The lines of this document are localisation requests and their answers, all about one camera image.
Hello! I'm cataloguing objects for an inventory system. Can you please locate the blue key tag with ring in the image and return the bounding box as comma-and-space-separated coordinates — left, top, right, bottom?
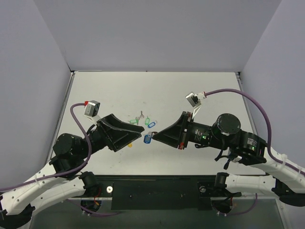
143, 135, 152, 144

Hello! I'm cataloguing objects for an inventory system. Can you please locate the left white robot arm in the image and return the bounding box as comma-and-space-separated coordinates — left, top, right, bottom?
0, 114, 144, 229

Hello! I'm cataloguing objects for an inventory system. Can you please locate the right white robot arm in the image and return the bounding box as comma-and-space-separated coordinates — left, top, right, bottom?
152, 112, 305, 207

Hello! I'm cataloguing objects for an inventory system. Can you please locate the green key tag left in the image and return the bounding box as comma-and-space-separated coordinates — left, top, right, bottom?
129, 117, 140, 125

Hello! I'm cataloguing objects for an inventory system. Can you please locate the green key tag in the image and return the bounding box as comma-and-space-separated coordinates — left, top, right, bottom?
129, 117, 140, 125
144, 116, 150, 125

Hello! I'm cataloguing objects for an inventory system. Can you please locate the blue key tag upper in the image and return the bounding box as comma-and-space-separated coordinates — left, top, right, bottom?
147, 122, 156, 128

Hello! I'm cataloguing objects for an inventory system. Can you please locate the green key tag right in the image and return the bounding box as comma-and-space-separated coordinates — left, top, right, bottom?
144, 116, 150, 125

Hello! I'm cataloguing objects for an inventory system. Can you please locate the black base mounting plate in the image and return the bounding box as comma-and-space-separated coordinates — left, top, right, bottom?
80, 175, 241, 210

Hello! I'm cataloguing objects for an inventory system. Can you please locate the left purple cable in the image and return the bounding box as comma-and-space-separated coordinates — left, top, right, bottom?
0, 101, 122, 217

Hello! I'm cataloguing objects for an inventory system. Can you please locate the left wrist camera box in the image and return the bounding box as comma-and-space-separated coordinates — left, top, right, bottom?
84, 100, 101, 125

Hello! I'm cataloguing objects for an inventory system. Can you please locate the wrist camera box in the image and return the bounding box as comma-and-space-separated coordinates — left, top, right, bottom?
185, 92, 206, 118
84, 100, 101, 125

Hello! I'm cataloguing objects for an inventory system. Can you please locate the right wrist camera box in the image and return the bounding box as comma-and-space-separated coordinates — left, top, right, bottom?
185, 92, 206, 118

